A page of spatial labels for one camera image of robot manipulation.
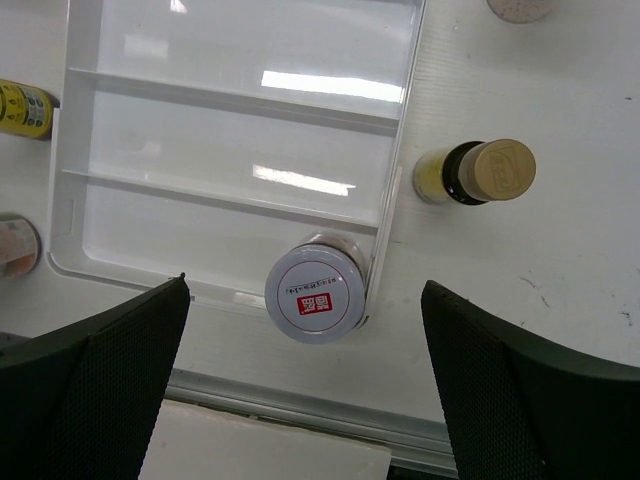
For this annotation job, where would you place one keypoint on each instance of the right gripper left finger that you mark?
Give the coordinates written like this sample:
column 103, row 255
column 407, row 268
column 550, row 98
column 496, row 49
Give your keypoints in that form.
column 81, row 402

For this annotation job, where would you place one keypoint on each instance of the white divided tray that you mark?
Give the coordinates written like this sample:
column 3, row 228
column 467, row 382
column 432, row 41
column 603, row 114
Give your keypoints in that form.
column 212, row 137

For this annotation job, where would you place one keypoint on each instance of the short red-logo jar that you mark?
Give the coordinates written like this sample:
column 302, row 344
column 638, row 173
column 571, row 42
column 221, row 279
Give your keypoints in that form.
column 316, row 293
column 21, row 245

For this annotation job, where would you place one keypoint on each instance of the yellow label bottle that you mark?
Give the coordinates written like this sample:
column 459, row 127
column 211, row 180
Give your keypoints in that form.
column 475, row 173
column 27, row 111

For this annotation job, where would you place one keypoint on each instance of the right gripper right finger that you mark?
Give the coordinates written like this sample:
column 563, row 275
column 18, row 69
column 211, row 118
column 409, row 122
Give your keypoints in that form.
column 519, row 406

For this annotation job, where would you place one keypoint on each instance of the right tall white spice jar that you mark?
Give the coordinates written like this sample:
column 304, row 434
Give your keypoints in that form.
column 521, row 11

